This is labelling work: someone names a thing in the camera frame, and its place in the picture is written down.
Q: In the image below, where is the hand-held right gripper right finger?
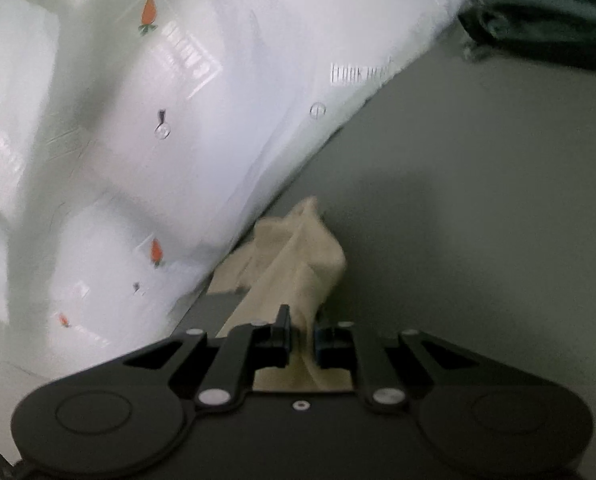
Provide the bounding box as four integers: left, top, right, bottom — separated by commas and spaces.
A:
313, 320, 480, 414

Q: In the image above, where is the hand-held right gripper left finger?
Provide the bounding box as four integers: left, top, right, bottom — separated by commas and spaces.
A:
121, 304, 294, 411

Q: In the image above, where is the beige garment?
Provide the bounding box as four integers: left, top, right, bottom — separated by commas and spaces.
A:
210, 196, 356, 394

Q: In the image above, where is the white plastic bag with carrots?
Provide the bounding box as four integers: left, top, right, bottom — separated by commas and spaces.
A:
0, 0, 486, 381

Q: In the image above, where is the grey-green garment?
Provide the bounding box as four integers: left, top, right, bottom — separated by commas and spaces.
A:
457, 0, 596, 79

